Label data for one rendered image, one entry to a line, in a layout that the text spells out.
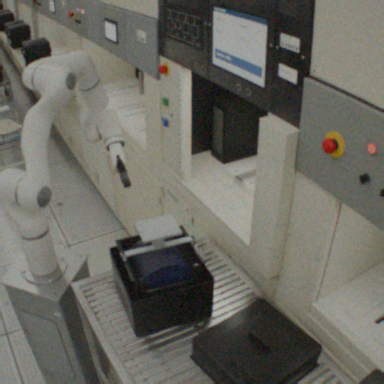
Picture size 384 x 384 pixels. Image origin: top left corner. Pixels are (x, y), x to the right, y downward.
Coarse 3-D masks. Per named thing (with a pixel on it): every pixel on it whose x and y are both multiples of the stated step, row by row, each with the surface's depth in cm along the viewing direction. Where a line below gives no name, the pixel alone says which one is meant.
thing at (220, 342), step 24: (240, 312) 134; (264, 312) 134; (216, 336) 126; (240, 336) 126; (264, 336) 125; (288, 336) 125; (216, 360) 118; (240, 360) 118; (264, 360) 118; (288, 360) 117; (312, 360) 120
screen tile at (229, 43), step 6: (216, 18) 137; (222, 18) 134; (228, 18) 131; (216, 24) 138; (222, 24) 135; (228, 24) 132; (228, 30) 133; (234, 30) 131; (216, 36) 140; (222, 36) 137; (234, 36) 132; (216, 42) 141; (222, 42) 138; (228, 42) 135; (234, 42) 133; (228, 48) 137; (234, 48) 134
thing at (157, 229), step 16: (144, 224) 135; (160, 224) 135; (176, 224) 136; (128, 240) 146; (144, 240) 129; (160, 240) 136; (176, 240) 141; (192, 240) 142; (192, 256) 142; (128, 272) 131; (192, 272) 137; (144, 288) 132; (160, 288) 135; (176, 288) 137
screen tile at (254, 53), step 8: (240, 24) 127; (248, 24) 124; (240, 32) 128; (248, 32) 125; (256, 32) 122; (256, 40) 123; (240, 48) 131; (248, 48) 127; (256, 48) 124; (248, 56) 129; (256, 56) 125
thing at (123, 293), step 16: (112, 256) 146; (208, 272) 141; (128, 288) 155; (192, 288) 134; (208, 288) 137; (128, 304) 134; (144, 304) 130; (160, 304) 133; (176, 304) 136; (192, 304) 138; (208, 304) 141; (144, 320) 134; (160, 320) 137; (176, 320) 140; (192, 320) 143
